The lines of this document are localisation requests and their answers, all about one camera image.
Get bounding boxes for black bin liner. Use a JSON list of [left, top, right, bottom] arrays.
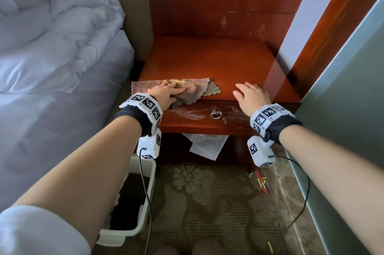
[[109, 173, 147, 231]]

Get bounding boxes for black wristband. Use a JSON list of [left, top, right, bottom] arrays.
[[265, 115, 303, 145], [115, 105, 154, 138]]

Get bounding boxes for person's right forearm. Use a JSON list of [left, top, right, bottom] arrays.
[[279, 124, 384, 247]]

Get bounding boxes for pink and olive cleaning cloth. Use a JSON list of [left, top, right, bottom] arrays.
[[131, 77, 221, 111]]

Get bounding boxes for red wooden nightstand drawer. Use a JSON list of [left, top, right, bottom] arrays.
[[156, 100, 300, 137]]

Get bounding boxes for person's right hand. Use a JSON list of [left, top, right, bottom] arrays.
[[232, 82, 272, 117]]

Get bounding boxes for red wooden door frame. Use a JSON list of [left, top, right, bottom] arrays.
[[289, 0, 384, 100]]

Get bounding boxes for white plastic bin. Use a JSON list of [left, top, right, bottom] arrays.
[[96, 156, 157, 247]]

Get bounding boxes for white bed sheet mattress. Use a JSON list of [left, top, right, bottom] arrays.
[[0, 28, 135, 213]]

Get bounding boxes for crumpled white paper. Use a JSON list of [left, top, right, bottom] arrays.
[[181, 133, 229, 161]]

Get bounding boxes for person's left forearm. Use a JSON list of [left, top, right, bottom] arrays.
[[13, 115, 143, 249]]

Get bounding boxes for thin black cable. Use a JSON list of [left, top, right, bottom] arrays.
[[139, 147, 153, 255], [268, 155, 311, 230]]

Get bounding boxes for white sleeve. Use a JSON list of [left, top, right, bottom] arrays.
[[0, 205, 91, 255]]

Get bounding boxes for red wooden nightstand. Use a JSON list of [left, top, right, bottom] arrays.
[[136, 35, 302, 174]]

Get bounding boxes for white marker wrist camera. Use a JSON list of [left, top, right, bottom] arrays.
[[119, 92, 164, 160], [247, 103, 293, 168]]

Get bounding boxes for beige padded headboard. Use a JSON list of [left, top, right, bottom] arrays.
[[96, 0, 155, 62]]

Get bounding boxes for person's left hand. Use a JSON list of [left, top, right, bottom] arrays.
[[146, 82, 186, 111]]

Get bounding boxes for white duvet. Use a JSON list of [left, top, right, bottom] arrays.
[[0, 0, 126, 95]]

